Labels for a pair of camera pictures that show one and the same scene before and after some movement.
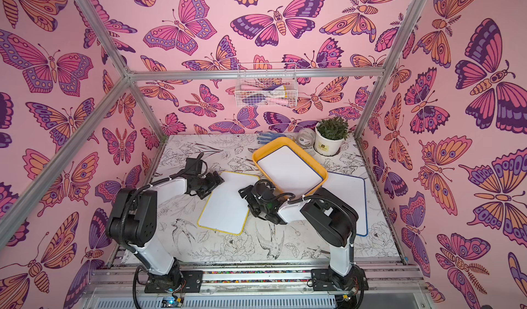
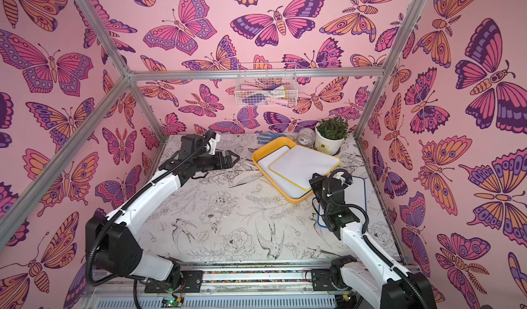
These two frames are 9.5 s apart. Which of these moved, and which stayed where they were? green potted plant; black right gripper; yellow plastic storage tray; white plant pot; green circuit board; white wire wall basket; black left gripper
Moved: black right gripper; black left gripper; yellow plastic storage tray
Stayed: white plant pot; green potted plant; white wire wall basket; green circuit board
